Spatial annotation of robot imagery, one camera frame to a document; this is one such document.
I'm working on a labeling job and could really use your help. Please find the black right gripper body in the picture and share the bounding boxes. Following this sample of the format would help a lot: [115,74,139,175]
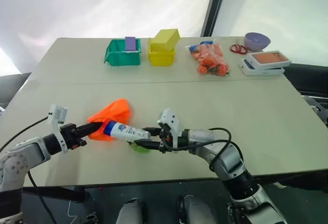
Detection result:
[158,123,173,154]

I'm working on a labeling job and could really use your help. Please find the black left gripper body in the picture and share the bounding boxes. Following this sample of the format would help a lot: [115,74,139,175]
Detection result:
[60,123,87,151]

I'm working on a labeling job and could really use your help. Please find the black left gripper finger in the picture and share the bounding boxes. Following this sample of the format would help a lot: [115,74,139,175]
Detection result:
[80,126,101,135]
[80,121,104,130]

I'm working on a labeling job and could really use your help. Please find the white tube with blue print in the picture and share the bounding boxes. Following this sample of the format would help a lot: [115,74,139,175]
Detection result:
[103,120,152,143]

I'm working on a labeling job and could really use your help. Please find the orange pouch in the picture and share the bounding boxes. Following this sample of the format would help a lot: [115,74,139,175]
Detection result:
[86,98,133,143]

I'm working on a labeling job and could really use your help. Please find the small green object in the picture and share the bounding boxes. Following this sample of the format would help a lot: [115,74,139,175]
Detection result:
[129,141,151,154]

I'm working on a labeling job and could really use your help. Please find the grey rounded shape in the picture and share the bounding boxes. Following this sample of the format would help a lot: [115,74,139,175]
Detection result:
[178,194,216,224]
[116,197,145,224]

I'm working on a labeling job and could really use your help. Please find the green plastic bin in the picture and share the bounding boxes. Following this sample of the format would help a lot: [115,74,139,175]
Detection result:
[103,38,142,67]

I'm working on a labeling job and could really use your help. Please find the yellow plastic bin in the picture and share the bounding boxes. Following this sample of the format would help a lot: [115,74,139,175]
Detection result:
[147,37,176,67]

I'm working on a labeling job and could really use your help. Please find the dark panel beside table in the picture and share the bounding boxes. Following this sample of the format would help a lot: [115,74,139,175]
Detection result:
[0,72,32,107]

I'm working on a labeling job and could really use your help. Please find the purple block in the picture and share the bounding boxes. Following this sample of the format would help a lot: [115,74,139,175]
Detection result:
[125,36,137,52]

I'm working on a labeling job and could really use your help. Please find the yellow block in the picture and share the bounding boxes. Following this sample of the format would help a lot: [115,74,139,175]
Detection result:
[150,29,180,52]

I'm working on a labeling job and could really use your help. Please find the clear bag of orange items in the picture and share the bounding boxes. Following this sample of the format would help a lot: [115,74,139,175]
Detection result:
[185,37,231,77]

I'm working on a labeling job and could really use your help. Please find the white box with blue print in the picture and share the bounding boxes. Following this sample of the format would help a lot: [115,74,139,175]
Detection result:
[238,58,285,77]

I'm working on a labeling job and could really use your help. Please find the red scissors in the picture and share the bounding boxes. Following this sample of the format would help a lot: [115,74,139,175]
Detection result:
[230,44,248,55]

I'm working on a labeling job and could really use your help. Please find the white box with orange picture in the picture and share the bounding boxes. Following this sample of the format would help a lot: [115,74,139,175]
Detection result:
[250,50,293,70]

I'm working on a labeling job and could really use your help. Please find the purple bowl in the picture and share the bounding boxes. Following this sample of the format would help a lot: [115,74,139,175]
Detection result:
[243,31,272,51]

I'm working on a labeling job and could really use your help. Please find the black object beside table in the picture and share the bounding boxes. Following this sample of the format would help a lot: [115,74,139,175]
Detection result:
[283,64,328,93]

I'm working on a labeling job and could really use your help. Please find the grey equipment beside table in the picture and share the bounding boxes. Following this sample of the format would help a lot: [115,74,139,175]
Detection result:
[301,94,328,129]

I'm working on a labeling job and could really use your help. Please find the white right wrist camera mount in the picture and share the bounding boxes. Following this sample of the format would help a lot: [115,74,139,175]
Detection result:
[156,108,184,150]

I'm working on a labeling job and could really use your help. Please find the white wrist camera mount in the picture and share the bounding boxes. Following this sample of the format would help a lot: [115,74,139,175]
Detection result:
[48,104,69,155]
[156,108,184,150]

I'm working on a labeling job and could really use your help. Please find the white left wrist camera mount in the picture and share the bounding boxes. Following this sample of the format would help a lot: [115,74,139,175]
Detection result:
[48,104,69,155]

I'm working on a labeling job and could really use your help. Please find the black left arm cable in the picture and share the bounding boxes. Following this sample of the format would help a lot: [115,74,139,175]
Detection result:
[0,115,50,153]

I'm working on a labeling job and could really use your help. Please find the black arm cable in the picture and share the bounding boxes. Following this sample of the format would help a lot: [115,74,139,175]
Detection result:
[186,127,233,171]
[0,115,50,153]

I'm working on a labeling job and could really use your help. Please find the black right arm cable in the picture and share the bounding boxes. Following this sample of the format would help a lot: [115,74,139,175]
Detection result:
[186,127,233,171]

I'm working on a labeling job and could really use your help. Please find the dark window frame post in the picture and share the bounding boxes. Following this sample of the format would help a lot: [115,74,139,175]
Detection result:
[200,0,229,38]

